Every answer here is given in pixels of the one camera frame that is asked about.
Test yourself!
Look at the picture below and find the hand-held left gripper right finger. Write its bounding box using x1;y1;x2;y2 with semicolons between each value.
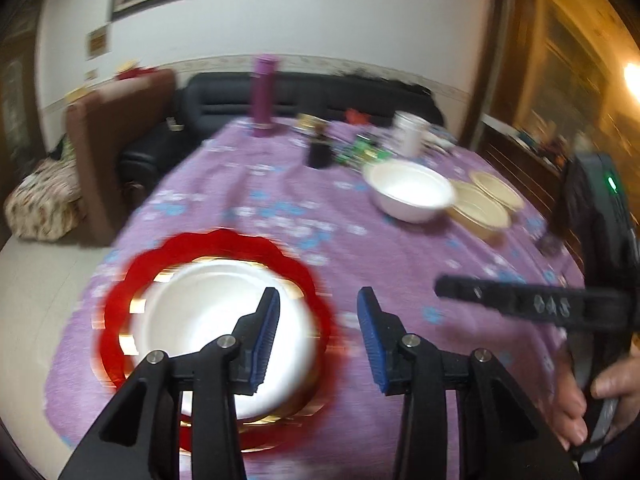
356;287;581;480

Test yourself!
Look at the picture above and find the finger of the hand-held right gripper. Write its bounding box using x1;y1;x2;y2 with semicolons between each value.
435;274;636;333

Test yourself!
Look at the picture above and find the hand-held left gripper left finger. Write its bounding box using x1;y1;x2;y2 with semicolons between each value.
60;287;281;480

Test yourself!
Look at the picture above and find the white bowl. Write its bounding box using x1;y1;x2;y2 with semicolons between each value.
363;161;456;223
129;260;323;421

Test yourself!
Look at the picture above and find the beige bowl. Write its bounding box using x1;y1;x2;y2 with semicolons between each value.
469;170;525;212
447;181;512;233

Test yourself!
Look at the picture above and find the red scalloped plate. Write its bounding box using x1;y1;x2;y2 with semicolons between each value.
92;230;346;456

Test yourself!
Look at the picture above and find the person's right hand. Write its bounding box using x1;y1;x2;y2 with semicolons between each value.
550;345;640;455

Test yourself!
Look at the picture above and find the purple floral tablecloth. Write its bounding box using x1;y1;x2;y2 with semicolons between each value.
44;119;588;480

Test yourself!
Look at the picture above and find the wooden sideboard cabinet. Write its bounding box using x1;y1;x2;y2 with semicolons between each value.
475;0;640;201

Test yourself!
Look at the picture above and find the green packet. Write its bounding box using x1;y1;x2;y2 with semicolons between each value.
336;135;392;165

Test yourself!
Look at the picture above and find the small black jar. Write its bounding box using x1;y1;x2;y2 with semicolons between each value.
306;127;332;170

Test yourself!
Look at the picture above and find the white cup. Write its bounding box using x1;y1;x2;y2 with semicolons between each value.
391;111;430;158

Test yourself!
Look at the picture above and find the gold-lidded jar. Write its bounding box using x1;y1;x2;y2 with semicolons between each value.
295;114;326;134

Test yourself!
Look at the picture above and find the brown armchair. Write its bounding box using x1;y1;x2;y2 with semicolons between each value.
66;69;177;247

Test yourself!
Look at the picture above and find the black sofa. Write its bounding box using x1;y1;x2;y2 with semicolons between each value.
120;72;446;181

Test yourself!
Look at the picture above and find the purple bottle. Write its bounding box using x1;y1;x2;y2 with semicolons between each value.
251;55;281;138

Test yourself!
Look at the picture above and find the floral cushion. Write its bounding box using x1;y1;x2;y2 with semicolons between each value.
5;157;87;241

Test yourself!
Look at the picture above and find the wooden glass display cabinet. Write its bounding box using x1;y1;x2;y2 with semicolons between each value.
0;0;48;241

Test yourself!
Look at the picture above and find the small wall plaque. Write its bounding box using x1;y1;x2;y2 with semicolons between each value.
87;26;111;58

